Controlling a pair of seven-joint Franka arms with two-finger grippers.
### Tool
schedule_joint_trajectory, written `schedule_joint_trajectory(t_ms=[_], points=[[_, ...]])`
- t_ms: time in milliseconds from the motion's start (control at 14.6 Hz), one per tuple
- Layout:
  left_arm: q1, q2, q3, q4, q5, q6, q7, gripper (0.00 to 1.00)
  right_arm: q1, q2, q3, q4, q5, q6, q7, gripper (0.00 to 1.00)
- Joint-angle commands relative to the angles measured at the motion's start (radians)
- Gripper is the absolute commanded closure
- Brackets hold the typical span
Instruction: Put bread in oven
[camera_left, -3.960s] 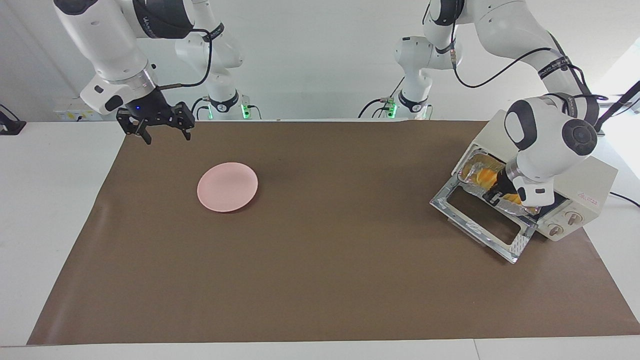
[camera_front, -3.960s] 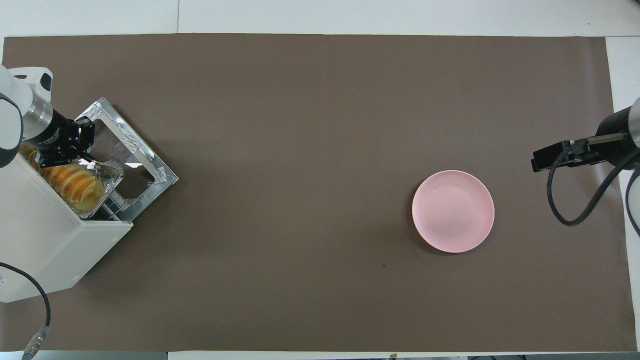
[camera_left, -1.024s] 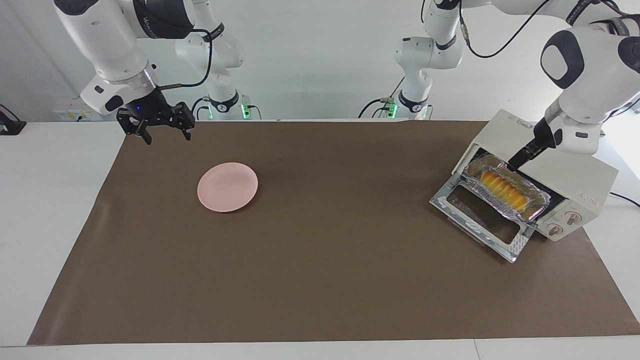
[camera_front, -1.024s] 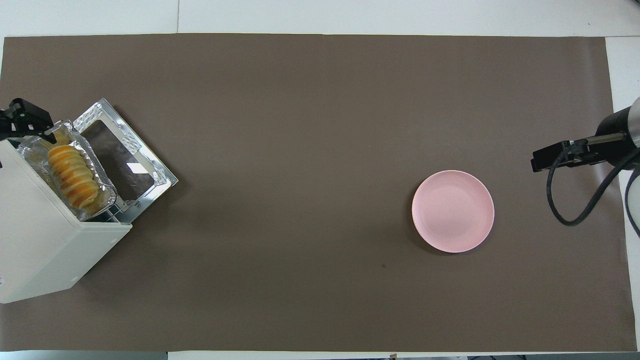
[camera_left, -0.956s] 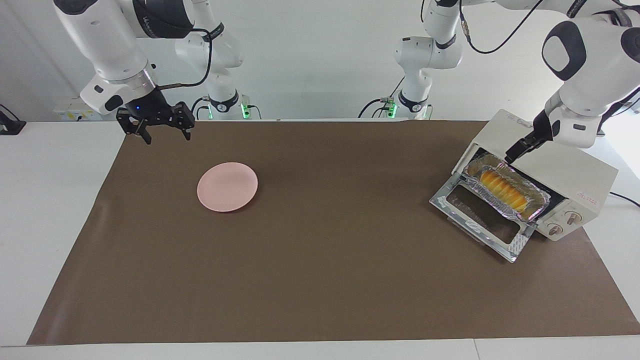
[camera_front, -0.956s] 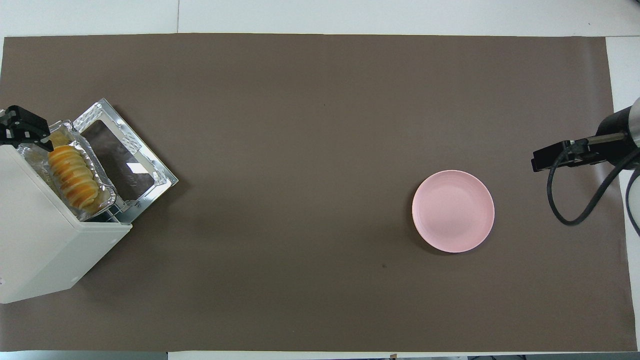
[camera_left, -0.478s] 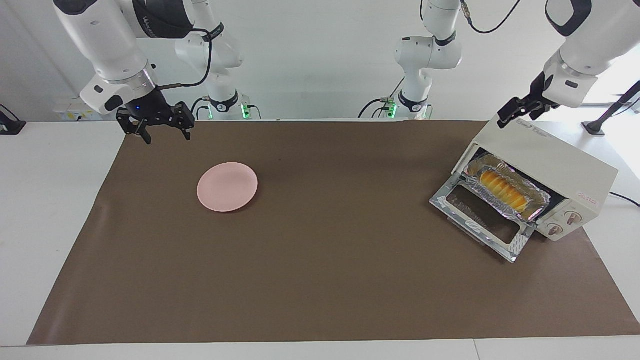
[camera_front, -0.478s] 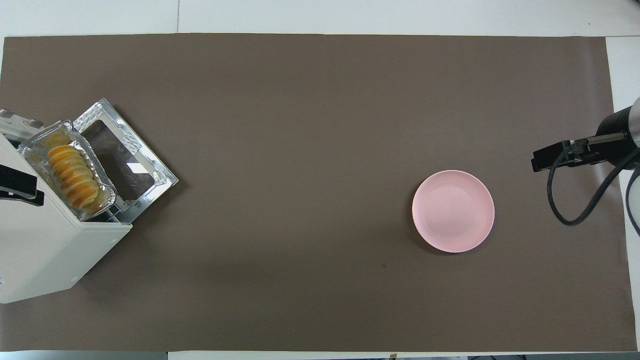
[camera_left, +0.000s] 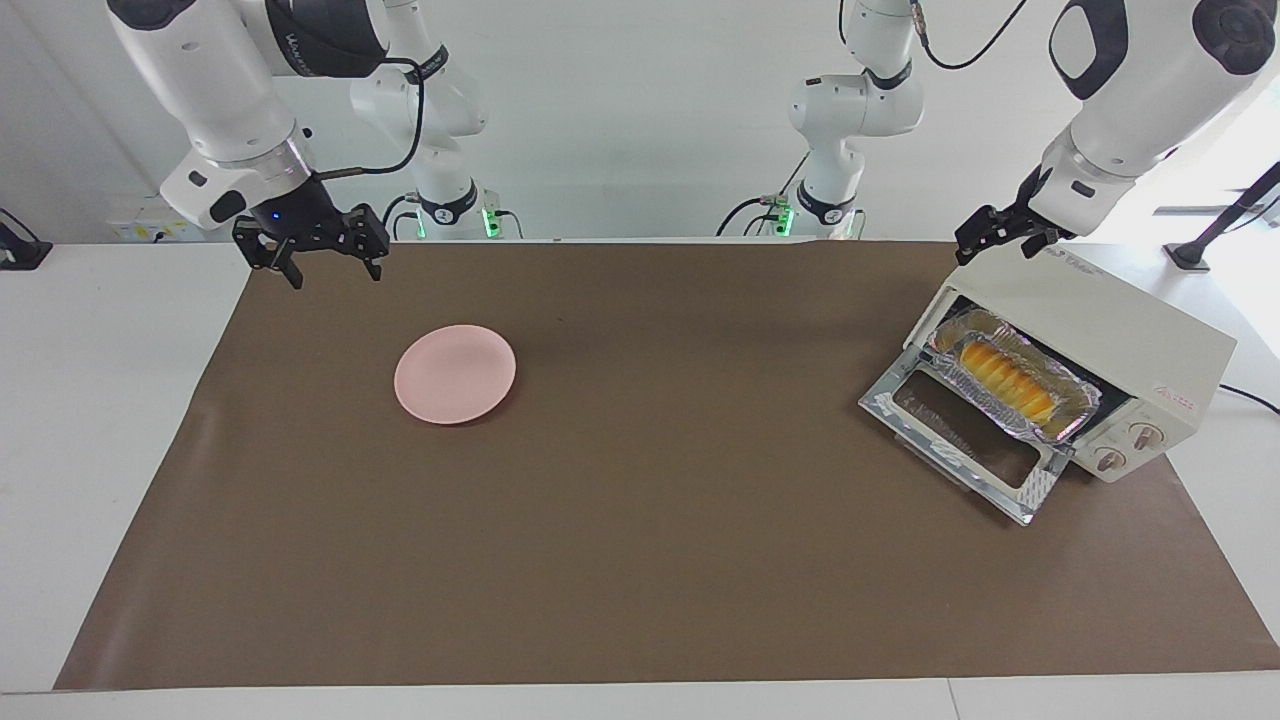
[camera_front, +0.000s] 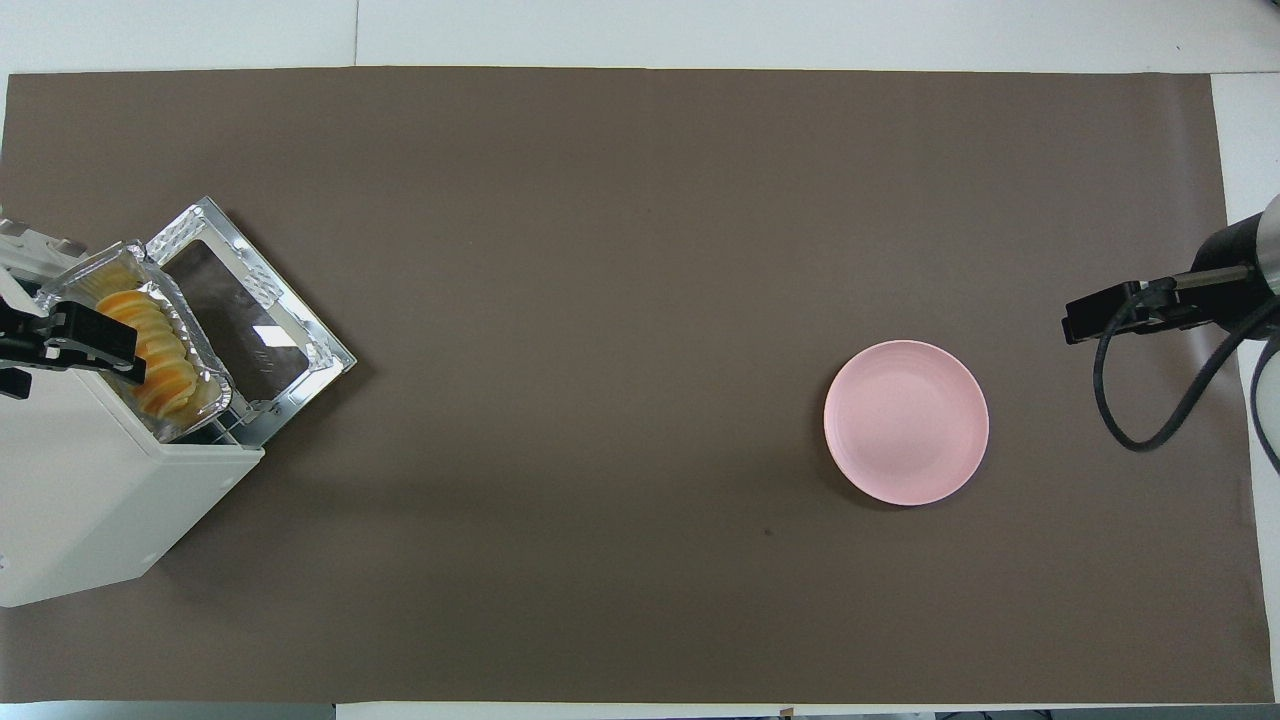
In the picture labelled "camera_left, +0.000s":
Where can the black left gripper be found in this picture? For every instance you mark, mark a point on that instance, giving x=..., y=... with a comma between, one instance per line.
x=1010, y=222

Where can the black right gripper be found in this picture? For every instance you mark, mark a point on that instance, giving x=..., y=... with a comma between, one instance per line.
x=300, y=220

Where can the sliced golden bread loaf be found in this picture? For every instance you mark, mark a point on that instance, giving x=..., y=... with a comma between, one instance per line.
x=1005, y=380

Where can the aluminium foil tray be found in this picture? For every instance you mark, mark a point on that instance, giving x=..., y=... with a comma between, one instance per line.
x=1000, y=415

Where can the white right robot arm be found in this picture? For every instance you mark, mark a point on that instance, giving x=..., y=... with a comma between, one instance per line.
x=210, y=80

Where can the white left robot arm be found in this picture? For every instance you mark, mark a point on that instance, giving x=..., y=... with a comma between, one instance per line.
x=1140, y=80

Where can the cream toaster oven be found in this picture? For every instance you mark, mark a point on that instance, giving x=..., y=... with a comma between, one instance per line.
x=1140, y=335

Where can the glass oven door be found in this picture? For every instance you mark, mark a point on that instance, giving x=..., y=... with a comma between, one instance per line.
x=905, y=420

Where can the cream oven knob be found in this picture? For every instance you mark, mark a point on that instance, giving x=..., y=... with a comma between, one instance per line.
x=1150, y=436
x=1111, y=460

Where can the pink round plate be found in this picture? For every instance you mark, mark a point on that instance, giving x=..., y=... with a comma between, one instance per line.
x=455, y=375

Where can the black angled stand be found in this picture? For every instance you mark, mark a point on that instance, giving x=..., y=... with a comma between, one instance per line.
x=1215, y=232

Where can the black stand foot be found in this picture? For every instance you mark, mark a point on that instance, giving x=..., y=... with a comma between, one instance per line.
x=20, y=255

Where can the brown table mat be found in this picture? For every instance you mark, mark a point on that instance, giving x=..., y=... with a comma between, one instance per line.
x=650, y=560

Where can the white wall socket box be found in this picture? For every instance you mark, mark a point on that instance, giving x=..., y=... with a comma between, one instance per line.
x=140, y=222

